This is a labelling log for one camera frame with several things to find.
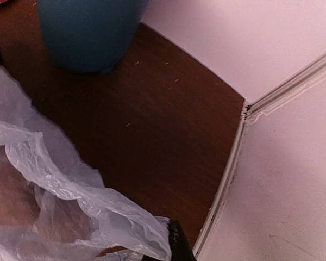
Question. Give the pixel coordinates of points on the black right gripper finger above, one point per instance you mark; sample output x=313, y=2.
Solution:
x=180, y=249

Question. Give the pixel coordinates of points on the translucent blue trash bag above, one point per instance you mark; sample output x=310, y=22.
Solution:
x=53, y=206

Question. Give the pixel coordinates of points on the teal plastic trash bin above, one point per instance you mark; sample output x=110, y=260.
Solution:
x=91, y=35

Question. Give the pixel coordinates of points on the aluminium corner post right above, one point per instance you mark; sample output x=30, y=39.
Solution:
x=271, y=202

